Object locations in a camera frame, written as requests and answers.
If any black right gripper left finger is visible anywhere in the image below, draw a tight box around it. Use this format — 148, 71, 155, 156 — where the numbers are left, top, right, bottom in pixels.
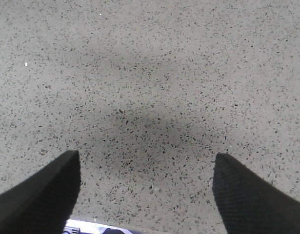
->
0, 150, 81, 234

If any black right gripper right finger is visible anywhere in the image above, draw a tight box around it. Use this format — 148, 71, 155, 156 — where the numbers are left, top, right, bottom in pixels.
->
212, 153, 300, 234

